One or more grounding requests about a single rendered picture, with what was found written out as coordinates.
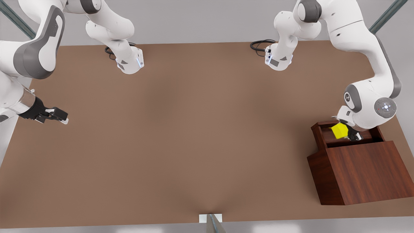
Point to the yellow cube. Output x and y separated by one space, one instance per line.
339 130

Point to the dark wooden drawer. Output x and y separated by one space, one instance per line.
320 134

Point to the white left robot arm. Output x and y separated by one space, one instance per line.
355 35

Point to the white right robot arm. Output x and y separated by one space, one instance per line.
38 48

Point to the dark wooden cabinet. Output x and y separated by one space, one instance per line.
362 171

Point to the silver frame post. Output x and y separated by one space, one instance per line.
215 225
386 16
16 19

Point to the silver post foot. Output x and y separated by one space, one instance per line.
203 218

